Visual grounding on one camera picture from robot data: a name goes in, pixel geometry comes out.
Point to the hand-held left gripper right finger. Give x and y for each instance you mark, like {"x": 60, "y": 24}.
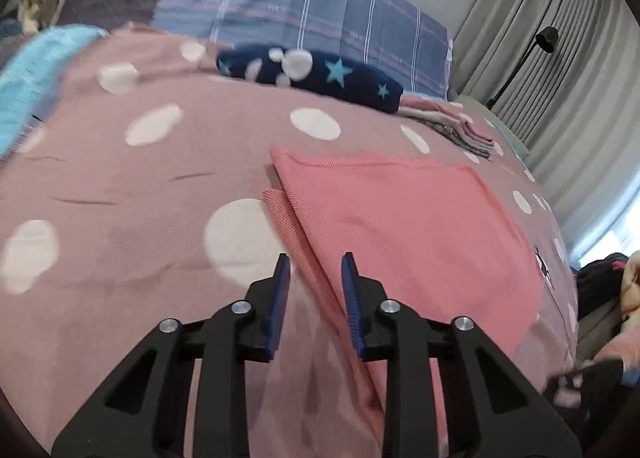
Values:
{"x": 352, "y": 303}

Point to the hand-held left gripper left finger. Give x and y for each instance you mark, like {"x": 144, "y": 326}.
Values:
{"x": 277, "y": 303}

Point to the pink bear print shirt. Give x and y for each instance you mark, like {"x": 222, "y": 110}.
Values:
{"x": 400, "y": 228}

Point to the stack of folded clothes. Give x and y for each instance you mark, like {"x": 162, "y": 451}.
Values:
{"x": 467, "y": 137}

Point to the dark cloth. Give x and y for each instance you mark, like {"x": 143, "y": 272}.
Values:
{"x": 600, "y": 283}

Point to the pink polka dot blanket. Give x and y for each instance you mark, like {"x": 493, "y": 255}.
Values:
{"x": 125, "y": 218}

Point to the patterned grey folded garment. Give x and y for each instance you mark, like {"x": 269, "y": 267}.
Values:
{"x": 472, "y": 148}

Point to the stack of folded cloths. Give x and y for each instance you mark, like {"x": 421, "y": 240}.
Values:
{"x": 440, "y": 111}

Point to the navy star print blanket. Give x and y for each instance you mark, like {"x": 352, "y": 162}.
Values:
{"x": 360, "y": 83}

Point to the grey curtain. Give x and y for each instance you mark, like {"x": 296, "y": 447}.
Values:
{"x": 575, "y": 113}

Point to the black floor lamp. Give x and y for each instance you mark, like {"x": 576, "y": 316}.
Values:
{"x": 547, "y": 37}

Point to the light blue blanket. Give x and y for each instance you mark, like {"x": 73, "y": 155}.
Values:
{"x": 30, "y": 78}

